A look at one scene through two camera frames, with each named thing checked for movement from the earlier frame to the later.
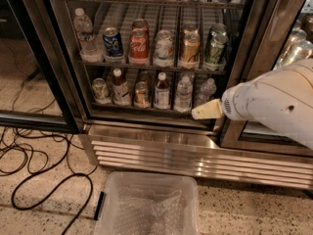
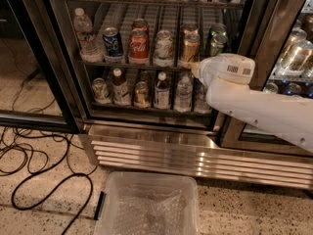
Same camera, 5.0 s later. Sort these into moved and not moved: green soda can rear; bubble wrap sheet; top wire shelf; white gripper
Moved: white gripper
Not moved: top wire shelf; green soda can rear; bubble wrap sheet
